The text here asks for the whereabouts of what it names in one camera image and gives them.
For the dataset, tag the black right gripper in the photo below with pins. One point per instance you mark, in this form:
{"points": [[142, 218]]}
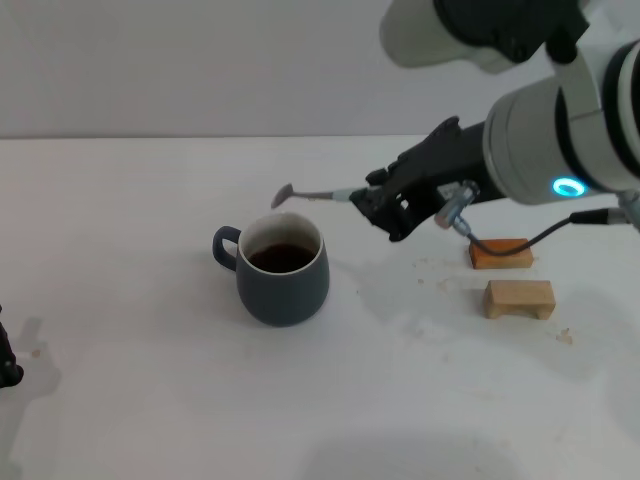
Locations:
{"points": [[440, 160]]}

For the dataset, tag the dark grey ceramic cup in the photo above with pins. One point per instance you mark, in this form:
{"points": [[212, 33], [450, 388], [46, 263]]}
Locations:
{"points": [[285, 295]]}

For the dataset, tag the orange-brown wooden block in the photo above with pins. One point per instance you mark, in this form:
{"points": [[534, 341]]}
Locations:
{"points": [[505, 260]]}

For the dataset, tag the light wooden block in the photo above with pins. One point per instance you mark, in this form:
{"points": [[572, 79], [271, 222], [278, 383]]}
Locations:
{"points": [[515, 295]]}

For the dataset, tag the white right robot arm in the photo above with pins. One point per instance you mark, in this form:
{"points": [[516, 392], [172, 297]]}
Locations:
{"points": [[565, 140]]}

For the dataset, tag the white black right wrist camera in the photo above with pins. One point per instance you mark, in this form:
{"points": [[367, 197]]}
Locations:
{"points": [[450, 30]]}

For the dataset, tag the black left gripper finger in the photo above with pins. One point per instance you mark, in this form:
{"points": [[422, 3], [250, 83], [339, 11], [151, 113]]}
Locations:
{"points": [[7, 355]]}

